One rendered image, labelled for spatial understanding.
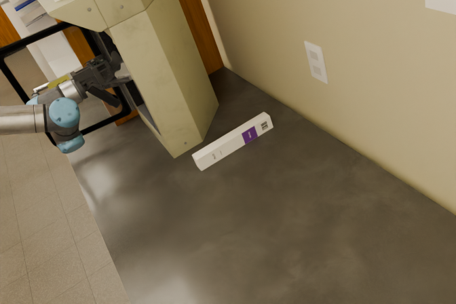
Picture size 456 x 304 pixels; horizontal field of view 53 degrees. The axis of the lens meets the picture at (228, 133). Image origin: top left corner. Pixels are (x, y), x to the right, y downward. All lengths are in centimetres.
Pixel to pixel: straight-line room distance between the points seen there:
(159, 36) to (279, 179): 52
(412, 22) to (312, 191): 50
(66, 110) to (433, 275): 94
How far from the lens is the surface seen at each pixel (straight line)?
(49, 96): 142
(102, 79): 142
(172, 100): 138
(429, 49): 93
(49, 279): 284
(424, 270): 104
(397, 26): 97
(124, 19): 126
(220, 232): 119
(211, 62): 183
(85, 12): 123
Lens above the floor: 180
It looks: 36 degrees down
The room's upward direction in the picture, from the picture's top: 21 degrees counter-clockwise
